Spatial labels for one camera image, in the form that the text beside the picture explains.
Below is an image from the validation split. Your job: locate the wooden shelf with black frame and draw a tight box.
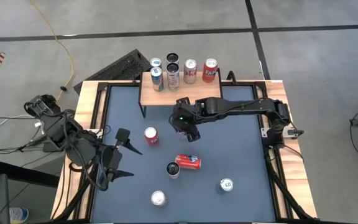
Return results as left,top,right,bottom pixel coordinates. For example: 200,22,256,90
137,67,224,119

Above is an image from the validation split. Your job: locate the black floor beam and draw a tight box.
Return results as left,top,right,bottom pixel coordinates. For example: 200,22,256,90
0,159,61,189

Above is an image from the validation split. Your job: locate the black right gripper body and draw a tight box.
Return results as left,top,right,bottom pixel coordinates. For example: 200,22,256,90
168,99,202,134

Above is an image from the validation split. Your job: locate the yellow floor cable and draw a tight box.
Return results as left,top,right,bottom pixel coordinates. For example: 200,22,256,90
29,0,75,94

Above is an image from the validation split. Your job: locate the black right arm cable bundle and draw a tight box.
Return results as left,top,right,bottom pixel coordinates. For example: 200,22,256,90
264,147,312,222

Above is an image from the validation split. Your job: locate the white blue cup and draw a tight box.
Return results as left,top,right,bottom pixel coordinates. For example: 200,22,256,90
9,207,30,224

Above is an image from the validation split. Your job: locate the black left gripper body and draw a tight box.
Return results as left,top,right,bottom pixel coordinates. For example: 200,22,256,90
100,128,132,183

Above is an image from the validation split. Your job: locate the blue-grey table mat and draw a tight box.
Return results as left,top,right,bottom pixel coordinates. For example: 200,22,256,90
90,84,278,223

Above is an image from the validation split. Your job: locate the white floor cable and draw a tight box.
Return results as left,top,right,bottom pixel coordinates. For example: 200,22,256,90
0,114,43,133

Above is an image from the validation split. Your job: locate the white Celsius can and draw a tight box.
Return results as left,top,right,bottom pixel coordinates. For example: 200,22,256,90
166,52,180,65
166,162,181,180
166,63,181,91

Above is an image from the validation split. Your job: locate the red Fanta can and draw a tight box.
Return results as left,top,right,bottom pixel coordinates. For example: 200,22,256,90
144,126,160,147
174,154,203,170
201,58,219,83

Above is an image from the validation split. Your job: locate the black left arm cable bundle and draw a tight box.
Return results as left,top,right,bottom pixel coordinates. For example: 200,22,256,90
50,175,94,220

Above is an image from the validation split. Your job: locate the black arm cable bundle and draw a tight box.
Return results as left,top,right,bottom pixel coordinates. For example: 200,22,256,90
264,147,312,222
50,175,94,220

